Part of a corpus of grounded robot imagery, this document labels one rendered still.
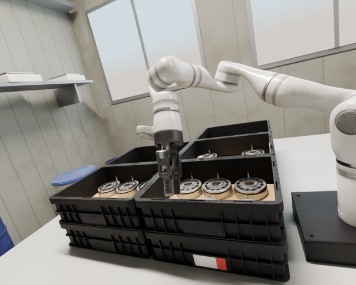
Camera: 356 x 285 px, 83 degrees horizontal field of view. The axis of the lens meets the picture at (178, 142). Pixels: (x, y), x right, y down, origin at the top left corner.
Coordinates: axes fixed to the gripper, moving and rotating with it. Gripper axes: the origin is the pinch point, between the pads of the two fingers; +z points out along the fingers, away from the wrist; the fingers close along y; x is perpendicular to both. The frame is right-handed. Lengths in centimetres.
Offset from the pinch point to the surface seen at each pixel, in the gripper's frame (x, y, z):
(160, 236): 8.4, 11.2, 13.5
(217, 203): -10.1, 2.7, 4.5
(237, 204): -14.7, 1.9, 4.8
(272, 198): -25.5, 21.1, 5.8
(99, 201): 27.7, 9.5, 2.0
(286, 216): -31.3, 34.3, 13.7
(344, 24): -137, 156, -135
